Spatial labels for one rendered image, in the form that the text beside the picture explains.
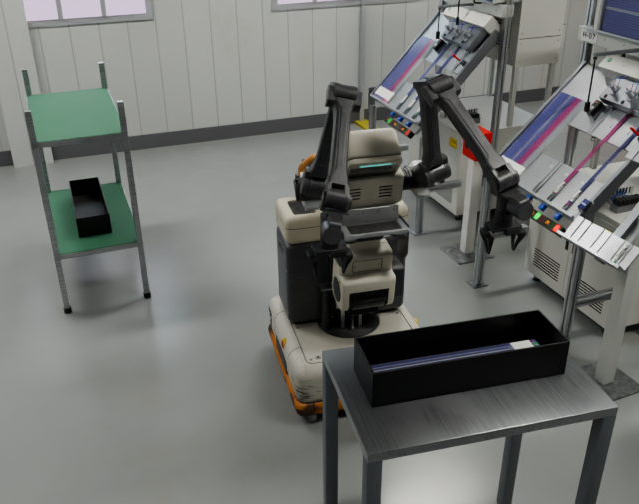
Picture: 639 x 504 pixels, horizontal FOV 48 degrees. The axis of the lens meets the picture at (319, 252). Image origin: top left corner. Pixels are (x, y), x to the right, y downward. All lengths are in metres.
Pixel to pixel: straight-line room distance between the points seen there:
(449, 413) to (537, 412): 0.23
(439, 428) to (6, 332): 2.65
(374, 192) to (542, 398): 1.04
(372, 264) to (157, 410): 1.16
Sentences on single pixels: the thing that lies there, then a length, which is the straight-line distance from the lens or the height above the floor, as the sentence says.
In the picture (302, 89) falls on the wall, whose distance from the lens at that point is 6.55.
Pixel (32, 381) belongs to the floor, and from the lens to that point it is 3.63.
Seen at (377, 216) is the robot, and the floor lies 0.92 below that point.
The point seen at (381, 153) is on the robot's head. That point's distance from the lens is 2.59.
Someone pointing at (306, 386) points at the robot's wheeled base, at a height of 0.21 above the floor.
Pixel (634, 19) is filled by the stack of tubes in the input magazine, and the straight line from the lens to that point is 3.65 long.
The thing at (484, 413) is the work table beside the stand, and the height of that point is 0.80.
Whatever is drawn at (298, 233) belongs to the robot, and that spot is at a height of 0.74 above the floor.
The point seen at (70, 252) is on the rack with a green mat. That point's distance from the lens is 3.91.
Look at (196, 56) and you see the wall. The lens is 6.24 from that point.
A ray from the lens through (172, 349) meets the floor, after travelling 3.64.
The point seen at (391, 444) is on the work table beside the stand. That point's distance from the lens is 1.87.
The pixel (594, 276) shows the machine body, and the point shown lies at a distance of 3.80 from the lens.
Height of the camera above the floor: 2.07
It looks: 28 degrees down
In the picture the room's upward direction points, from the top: 1 degrees counter-clockwise
